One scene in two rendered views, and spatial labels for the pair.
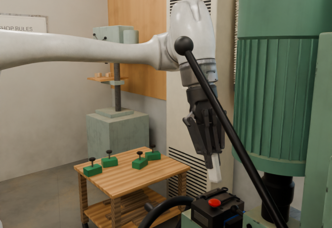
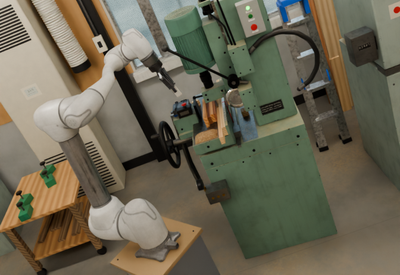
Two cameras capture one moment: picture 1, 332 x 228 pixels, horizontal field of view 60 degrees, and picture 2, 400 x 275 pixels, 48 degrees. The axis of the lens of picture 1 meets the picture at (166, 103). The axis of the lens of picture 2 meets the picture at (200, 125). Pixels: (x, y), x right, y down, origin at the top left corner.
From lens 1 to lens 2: 1.89 m
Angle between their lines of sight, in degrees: 44
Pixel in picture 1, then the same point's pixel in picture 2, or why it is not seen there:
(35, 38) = (108, 79)
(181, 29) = (138, 44)
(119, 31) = not seen: outside the picture
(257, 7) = (181, 26)
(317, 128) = (213, 49)
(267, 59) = (191, 38)
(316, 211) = (223, 69)
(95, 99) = not seen: outside the picture
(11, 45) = (106, 86)
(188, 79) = (151, 62)
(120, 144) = not seen: outside the picture
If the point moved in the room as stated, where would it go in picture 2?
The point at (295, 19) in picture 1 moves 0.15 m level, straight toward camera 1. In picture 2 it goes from (194, 25) to (209, 27)
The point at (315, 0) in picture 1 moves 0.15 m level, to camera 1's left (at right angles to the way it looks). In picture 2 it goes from (195, 18) to (178, 32)
